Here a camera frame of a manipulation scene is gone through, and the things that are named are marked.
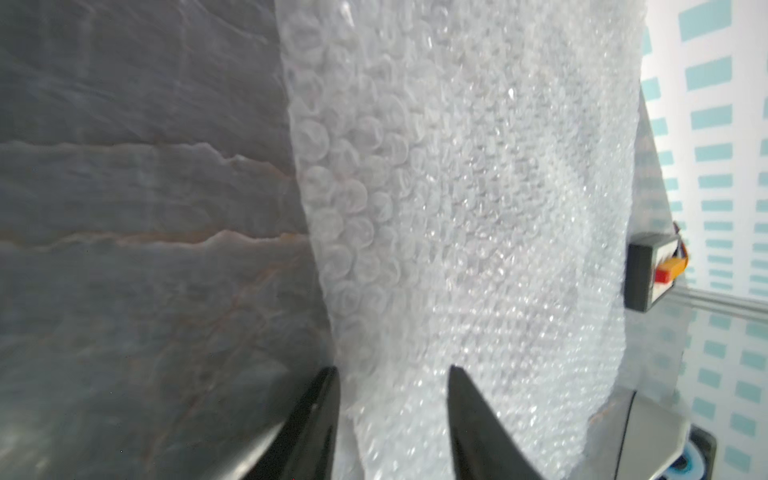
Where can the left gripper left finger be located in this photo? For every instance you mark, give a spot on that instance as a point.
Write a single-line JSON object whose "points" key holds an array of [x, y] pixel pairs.
{"points": [[304, 446]]}

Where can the white blue tape dispenser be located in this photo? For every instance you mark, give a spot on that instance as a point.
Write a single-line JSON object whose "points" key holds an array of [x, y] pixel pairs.
{"points": [[636, 437]]}

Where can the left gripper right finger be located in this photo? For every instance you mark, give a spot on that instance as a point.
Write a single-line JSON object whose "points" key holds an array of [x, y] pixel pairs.
{"points": [[481, 447]]}

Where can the black battery charger board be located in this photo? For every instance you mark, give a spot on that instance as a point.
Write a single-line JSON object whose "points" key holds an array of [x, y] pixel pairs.
{"points": [[654, 263]]}

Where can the clear bubble wrap sheet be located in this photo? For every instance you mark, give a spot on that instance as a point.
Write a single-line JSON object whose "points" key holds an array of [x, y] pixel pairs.
{"points": [[466, 171]]}

